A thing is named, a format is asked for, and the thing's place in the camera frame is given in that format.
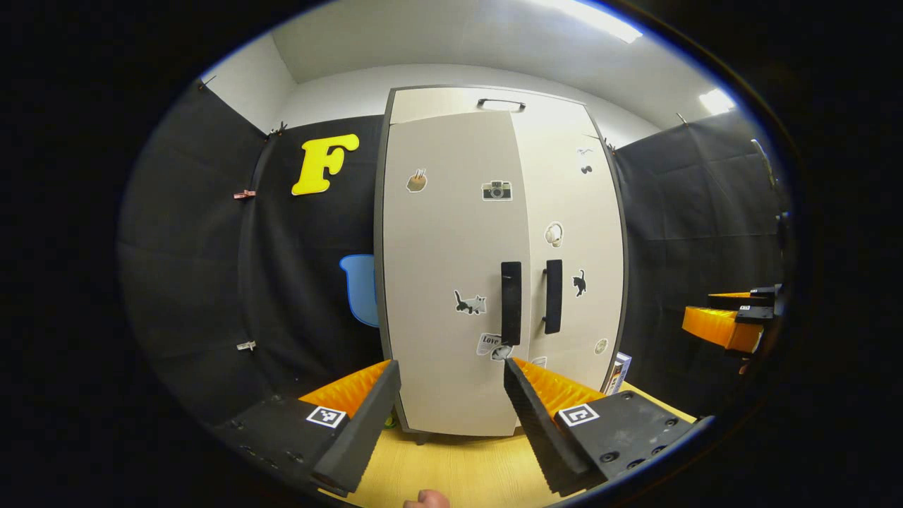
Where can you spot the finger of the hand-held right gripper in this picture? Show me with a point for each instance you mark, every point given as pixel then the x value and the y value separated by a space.
pixel 741 300
pixel 716 326

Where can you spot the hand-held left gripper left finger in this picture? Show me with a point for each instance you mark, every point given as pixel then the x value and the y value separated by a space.
pixel 363 430

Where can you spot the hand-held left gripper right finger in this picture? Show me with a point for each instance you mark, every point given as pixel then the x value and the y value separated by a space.
pixel 536 423

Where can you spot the white shoe cabinet door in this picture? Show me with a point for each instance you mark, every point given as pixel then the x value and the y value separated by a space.
pixel 444 240
pixel 578 204

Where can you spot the white shoe cabinet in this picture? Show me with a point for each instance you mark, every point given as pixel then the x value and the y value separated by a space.
pixel 451 233

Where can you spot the white cabinet drawer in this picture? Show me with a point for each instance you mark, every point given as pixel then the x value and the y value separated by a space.
pixel 437 106

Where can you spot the small ceiling light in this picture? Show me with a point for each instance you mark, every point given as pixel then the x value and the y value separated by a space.
pixel 716 101

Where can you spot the silver cloth clip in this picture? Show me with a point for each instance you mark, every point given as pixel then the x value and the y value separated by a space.
pixel 246 346

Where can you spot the black backdrop cloth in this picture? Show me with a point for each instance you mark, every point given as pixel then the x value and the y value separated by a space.
pixel 204 282

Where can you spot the pink cloth clip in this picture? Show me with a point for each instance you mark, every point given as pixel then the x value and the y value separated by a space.
pixel 245 194

